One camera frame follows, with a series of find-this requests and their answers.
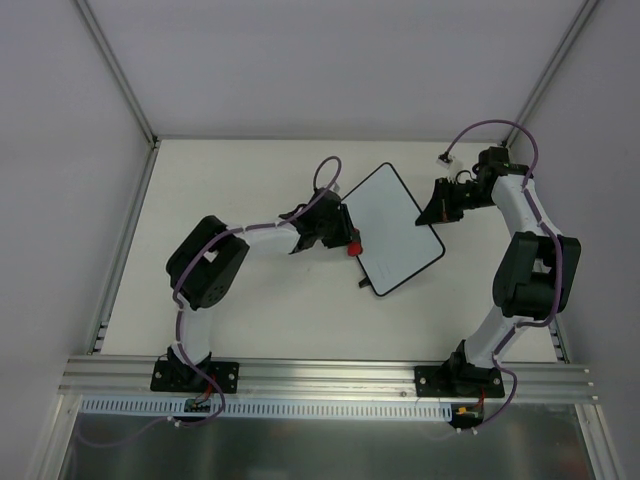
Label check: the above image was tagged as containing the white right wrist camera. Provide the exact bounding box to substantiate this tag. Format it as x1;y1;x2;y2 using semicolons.
436;152;464;183

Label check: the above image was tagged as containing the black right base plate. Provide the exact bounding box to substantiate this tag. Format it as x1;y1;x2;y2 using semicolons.
414;364;505;399

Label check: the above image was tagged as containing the white slotted cable duct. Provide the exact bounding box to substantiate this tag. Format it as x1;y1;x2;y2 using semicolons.
79;396;453;422

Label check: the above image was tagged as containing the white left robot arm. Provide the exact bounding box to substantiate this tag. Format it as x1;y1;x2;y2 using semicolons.
151;188;363;393

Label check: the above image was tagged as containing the black-framed small whiteboard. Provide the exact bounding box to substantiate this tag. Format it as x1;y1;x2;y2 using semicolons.
343;162;446;297

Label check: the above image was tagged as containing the aluminium mounting rail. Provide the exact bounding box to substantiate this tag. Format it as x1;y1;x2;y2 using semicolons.
58;355;600;404

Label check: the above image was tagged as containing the red bone-shaped eraser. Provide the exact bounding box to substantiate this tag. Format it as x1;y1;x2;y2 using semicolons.
347;228;363;257

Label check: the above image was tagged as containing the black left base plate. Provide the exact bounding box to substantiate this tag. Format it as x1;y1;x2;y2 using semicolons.
150;357;239;394

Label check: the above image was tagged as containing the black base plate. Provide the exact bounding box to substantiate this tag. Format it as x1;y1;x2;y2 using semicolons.
150;357;239;394
414;364;505;399

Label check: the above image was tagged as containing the aluminium left corner post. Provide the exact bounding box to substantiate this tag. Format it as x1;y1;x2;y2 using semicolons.
71;0;158;147

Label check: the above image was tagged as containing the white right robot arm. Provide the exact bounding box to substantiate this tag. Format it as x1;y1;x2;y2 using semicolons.
414;147;581;398

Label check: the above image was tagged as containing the aluminium right corner post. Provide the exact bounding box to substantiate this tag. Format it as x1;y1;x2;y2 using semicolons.
515;0;601;126

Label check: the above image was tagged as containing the aluminium corner post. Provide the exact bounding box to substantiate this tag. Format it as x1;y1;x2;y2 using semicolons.
515;0;601;126
71;0;158;147

